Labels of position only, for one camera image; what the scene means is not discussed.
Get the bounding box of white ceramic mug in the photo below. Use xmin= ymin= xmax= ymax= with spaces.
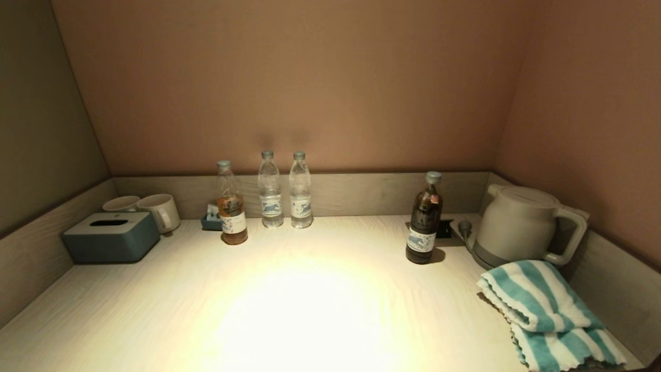
xmin=102 ymin=195 xmax=141 ymax=213
xmin=137 ymin=194 xmax=181 ymax=236

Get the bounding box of teal white striped towel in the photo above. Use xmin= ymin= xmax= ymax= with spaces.
xmin=477 ymin=259 xmax=628 ymax=372

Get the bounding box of clear water bottle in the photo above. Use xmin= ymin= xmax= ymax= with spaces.
xmin=258 ymin=150 xmax=284 ymax=228
xmin=289 ymin=150 xmax=314 ymax=229

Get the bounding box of bottle with amber liquid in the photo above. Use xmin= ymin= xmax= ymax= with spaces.
xmin=215 ymin=160 xmax=248 ymax=245

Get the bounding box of blue-grey tissue box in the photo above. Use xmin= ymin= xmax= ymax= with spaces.
xmin=61 ymin=211 xmax=161 ymax=264

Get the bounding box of beige electric kettle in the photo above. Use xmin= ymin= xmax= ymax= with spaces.
xmin=474 ymin=184 xmax=589 ymax=270

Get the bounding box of grey kettle base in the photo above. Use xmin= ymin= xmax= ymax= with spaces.
xmin=467 ymin=243 xmax=517 ymax=273

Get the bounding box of bottle with dark liquid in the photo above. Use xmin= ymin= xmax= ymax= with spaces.
xmin=405 ymin=171 xmax=444 ymax=265

